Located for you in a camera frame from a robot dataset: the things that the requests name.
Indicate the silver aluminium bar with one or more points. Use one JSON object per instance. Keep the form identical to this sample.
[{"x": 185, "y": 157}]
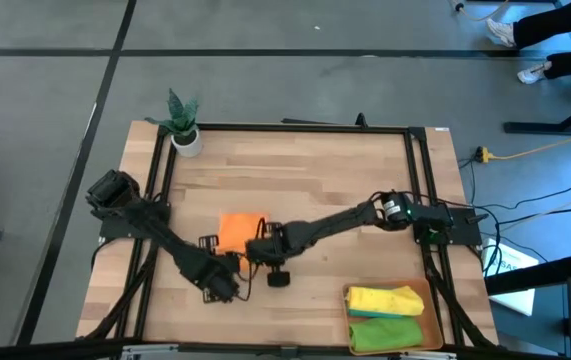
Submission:
[{"x": 165, "y": 350}]

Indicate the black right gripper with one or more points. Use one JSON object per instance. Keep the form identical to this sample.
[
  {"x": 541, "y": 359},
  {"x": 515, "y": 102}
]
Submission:
[{"x": 270, "y": 250}]

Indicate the black desk base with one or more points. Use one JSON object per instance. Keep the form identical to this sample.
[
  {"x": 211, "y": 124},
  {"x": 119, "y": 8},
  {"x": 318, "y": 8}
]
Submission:
[{"x": 540, "y": 128}]

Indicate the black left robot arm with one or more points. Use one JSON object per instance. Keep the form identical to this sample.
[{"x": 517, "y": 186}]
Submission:
[{"x": 150, "y": 225}]

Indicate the black horizontal bar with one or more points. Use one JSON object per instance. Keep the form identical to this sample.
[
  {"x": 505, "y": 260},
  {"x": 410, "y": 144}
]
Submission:
[{"x": 40, "y": 352}]

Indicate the orange microfiber towel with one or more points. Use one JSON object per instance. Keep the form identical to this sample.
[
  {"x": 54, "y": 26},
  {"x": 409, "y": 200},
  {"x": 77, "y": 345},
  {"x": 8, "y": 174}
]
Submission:
[{"x": 237, "y": 230}]

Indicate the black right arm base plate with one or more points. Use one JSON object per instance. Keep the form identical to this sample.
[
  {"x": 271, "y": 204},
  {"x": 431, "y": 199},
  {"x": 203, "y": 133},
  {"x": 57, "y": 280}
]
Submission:
[{"x": 467, "y": 235}]

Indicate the white printed box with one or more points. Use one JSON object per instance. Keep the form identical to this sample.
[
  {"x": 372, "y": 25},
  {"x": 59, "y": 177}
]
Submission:
[{"x": 517, "y": 302}]

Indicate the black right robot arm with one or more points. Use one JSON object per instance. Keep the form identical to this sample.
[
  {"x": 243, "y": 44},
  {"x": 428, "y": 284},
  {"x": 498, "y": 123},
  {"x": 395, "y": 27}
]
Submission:
[{"x": 340, "y": 222}]

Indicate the person's white shoe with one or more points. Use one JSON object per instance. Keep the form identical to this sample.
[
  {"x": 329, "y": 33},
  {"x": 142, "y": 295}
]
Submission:
[
  {"x": 502, "y": 32},
  {"x": 532, "y": 75}
]

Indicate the black metal table frame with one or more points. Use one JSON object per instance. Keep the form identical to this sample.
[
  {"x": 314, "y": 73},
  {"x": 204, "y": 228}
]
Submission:
[{"x": 235, "y": 127}]

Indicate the black beam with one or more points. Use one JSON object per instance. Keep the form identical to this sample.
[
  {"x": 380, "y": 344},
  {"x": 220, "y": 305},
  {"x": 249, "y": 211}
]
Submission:
[{"x": 540, "y": 272}]

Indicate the green microfiber towel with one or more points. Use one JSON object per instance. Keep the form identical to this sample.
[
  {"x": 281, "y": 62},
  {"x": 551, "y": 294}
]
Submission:
[{"x": 385, "y": 334}]

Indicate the black table-level camera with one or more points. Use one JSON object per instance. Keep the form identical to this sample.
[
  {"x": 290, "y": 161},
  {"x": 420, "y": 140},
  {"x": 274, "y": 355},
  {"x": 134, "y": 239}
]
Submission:
[{"x": 361, "y": 121}]

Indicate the potted plant in grey pot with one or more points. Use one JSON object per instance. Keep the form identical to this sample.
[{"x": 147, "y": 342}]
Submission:
[{"x": 187, "y": 145}]

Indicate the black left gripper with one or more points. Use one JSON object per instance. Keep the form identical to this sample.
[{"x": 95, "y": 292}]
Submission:
[{"x": 215, "y": 275}]

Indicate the orange plastic basket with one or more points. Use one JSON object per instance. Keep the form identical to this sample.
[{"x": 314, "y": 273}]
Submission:
[{"x": 432, "y": 325}]

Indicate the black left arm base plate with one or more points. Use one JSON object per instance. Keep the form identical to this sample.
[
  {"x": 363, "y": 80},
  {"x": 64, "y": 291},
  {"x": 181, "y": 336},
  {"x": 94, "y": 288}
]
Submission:
[{"x": 110, "y": 232}]

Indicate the yellow microfiber towel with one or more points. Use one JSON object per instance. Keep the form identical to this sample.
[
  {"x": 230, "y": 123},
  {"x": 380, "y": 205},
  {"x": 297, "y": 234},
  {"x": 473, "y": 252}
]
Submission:
[{"x": 385, "y": 300}]

